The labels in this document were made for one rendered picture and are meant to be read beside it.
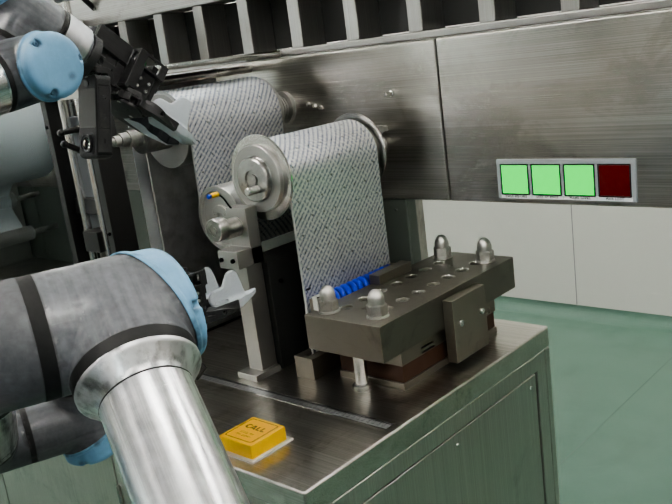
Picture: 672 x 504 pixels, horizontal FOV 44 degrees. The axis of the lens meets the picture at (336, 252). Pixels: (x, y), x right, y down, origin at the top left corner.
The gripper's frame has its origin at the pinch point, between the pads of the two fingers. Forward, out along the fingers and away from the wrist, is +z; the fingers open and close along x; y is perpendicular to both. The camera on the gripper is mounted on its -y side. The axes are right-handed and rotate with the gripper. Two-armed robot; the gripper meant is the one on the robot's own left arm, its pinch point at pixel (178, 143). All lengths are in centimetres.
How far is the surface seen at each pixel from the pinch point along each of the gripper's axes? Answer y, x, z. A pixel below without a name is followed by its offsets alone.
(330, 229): 1.4, -4.7, 32.3
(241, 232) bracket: -5.2, 3.6, 20.8
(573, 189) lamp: 18, -39, 48
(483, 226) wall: 113, 130, 274
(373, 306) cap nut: -12.0, -21.4, 30.3
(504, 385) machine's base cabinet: -14, -30, 60
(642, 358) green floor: 55, 32, 273
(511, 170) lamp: 21, -28, 46
